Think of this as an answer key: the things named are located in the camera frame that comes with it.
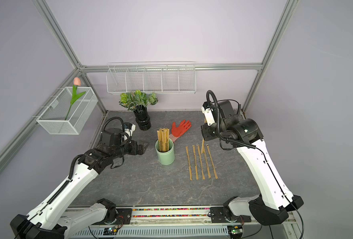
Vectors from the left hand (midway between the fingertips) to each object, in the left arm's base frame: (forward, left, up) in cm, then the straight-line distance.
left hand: (141, 143), depth 74 cm
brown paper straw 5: (-3, -39, -23) cm, 46 cm away
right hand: (-1, -31, +12) cm, 33 cm away
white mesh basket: (+11, +42, +11) cm, 44 cm away
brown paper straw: (-2, -25, -22) cm, 33 cm away
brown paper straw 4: (-7, -36, -22) cm, 43 cm away
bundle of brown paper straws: (+7, -10, -7) cm, 14 cm away
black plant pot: (+29, +5, -13) cm, 32 cm away
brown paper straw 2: (+9, -29, -23) cm, 38 cm away
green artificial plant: (+31, +7, +2) cm, 32 cm away
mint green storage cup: (-1, -12, -16) cm, 20 cm away
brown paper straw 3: (-3, -32, -22) cm, 39 cm away
